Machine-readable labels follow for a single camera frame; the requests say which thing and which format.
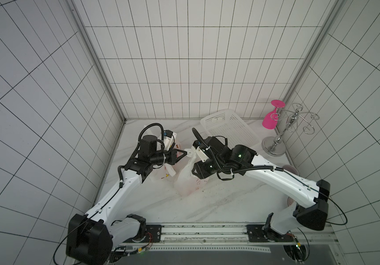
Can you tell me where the translucent white plastic bag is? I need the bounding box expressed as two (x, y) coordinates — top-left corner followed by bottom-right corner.
(149, 141), (181, 182)

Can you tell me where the black mounting plate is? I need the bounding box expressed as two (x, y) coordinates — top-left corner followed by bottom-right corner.
(246, 224), (294, 243)
(124, 224), (162, 244)

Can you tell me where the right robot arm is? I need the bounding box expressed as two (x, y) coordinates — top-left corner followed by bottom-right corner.
(192, 128), (332, 241)

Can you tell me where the pink plastic wine glass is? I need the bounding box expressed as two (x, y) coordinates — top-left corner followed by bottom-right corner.
(262, 99), (286, 130)

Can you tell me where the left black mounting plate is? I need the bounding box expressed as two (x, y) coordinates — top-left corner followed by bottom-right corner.
(124, 224), (162, 244)

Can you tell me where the pale pink mug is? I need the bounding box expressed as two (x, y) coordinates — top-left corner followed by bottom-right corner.
(282, 165), (299, 176)

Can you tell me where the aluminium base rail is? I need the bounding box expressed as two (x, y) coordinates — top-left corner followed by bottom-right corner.
(108, 223), (337, 259)

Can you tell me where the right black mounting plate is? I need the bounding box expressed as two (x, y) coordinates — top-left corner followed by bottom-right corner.
(246, 224), (294, 243)

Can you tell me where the white bag with red print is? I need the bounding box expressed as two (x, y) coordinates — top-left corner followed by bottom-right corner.
(173, 147), (208, 197)

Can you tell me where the white perforated plastic basket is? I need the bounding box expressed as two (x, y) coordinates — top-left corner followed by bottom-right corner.
(200, 109), (261, 149)

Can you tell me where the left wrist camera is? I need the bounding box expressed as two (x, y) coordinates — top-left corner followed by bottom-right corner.
(163, 130), (177, 152)

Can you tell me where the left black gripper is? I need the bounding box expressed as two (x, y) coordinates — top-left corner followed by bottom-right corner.
(151, 147), (187, 166)

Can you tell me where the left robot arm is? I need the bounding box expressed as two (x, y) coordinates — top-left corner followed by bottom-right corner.
(61, 123), (187, 265)

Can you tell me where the silver metal glass rack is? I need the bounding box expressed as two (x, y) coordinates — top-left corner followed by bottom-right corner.
(261, 103), (320, 157)

